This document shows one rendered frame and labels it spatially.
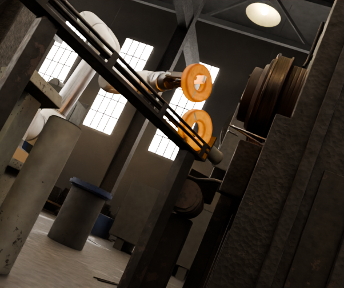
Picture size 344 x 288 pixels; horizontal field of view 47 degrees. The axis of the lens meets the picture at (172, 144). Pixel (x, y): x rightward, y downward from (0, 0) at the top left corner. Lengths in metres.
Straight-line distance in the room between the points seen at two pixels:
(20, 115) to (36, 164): 0.18
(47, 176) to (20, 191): 0.09
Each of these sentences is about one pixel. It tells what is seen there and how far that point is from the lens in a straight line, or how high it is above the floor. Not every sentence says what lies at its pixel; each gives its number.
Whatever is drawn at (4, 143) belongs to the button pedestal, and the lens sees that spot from 1.40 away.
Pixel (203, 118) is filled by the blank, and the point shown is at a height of 0.75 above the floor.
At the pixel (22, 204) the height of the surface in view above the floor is 0.22.
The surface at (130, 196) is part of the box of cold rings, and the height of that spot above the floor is 0.56.
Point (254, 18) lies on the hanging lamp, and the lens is 7.37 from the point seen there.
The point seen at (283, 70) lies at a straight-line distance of 1.87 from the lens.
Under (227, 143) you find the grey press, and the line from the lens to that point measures 4.61.
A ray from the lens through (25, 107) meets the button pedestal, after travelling 1.42.
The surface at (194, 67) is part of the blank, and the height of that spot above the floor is 0.94.
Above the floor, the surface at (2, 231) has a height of 0.12.
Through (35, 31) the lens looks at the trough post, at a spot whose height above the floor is 0.63.
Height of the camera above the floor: 0.30
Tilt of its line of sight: 13 degrees up
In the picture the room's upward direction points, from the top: 24 degrees clockwise
